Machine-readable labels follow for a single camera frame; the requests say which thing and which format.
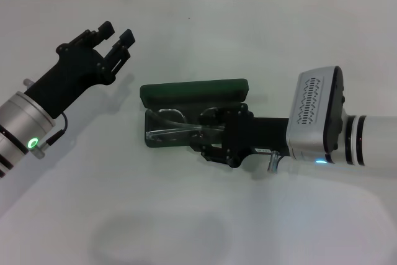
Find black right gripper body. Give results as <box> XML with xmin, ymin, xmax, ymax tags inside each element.
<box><xmin>220</xmin><ymin>102</ymin><xmax>292</xmax><ymax>169</ymax></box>

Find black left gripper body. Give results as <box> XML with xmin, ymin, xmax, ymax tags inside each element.
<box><xmin>24</xmin><ymin>29</ymin><xmax>118</xmax><ymax>120</ymax></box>

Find clear white glasses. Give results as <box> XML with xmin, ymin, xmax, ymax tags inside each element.
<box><xmin>145</xmin><ymin>106</ymin><xmax>227</xmax><ymax>141</ymax></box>

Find green glasses case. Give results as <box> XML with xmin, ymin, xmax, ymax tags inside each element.
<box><xmin>138</xmin><ymin>78</ymin><xmax>249</xmax><ymax>148</ymax></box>

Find right arm cable with plugs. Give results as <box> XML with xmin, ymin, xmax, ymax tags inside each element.
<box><xmin>267</xmin><ymin>150</ymin><xmax>285</xmax><ymax>175</ymax></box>

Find arm cable with plugs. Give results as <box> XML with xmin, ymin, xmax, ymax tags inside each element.
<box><xmin>24</xmin><ymin>79</ymin><xmax>69</xmax><ymax>160</ymax></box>
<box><xmin>267</xmin><ymin>150</ymin><xmax>285</xmax><ymax>175</ymax></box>

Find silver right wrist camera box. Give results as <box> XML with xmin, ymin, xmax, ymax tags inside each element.
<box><xmin>285</xmin><ymin>65</ymin><xmax>347</xmax><ymax>164</ymax></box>

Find left arm cable with plugs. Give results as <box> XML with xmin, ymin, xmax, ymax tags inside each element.
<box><xmin>24</xmin><ymin>79</ymin><xmax>69</xmax><ymax>160</ymax></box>

